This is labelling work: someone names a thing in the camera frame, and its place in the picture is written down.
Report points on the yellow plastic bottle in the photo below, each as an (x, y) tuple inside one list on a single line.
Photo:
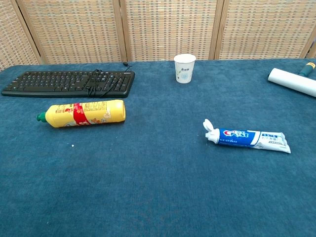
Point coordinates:
[(98, 111)]

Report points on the blue and white toothpaste tube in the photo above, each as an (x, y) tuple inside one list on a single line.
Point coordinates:
[(237, 137)]

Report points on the black computer keyboard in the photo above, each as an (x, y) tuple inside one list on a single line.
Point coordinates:
[(49, 84)]

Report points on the blue table cloth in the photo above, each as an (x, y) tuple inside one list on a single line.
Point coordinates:
[(158, 185)]

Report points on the white paper roll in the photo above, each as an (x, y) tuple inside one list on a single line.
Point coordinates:
[(291, 81)]

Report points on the white paper cup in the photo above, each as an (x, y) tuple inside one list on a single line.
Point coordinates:
[(184, 71)]

